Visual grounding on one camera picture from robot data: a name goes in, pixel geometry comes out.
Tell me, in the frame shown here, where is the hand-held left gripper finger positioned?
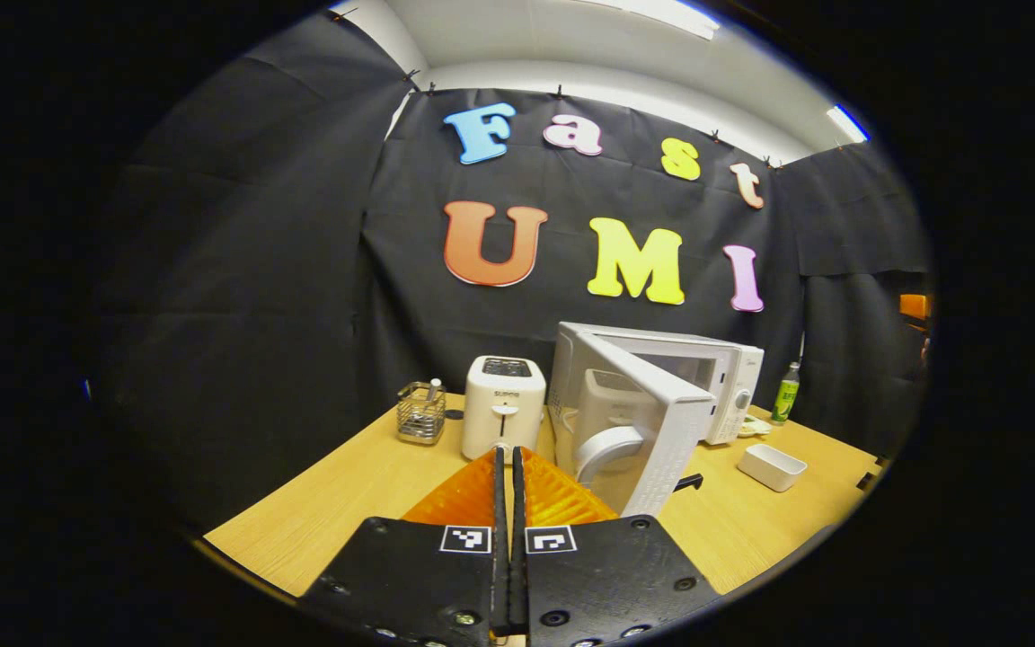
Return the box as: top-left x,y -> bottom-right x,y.
511,447 -> 723,647
297,447 -> 511,647

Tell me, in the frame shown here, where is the white microwave oven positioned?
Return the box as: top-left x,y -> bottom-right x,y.
547,322 -> 765,518

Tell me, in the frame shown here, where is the green label drink bottle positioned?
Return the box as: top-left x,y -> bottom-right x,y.
770,361 -> 801,426

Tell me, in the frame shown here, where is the white toaster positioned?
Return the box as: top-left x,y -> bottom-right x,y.
462,356 -> 547,461

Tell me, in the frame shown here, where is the small ceiling light panel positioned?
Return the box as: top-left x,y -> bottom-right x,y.
827,104 -> 871,143

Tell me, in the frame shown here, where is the white rectangular dish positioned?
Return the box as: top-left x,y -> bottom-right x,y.
737,443 -> 808,492

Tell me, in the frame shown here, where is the black backdrop cloth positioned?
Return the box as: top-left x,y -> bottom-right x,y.
95,13 -> 936,531

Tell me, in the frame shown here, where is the large ceiling light panel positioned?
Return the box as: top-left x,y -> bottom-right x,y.
589,0 -> 721,40

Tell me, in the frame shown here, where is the metal wire basket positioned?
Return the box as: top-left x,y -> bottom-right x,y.
395,378 -> 447,447

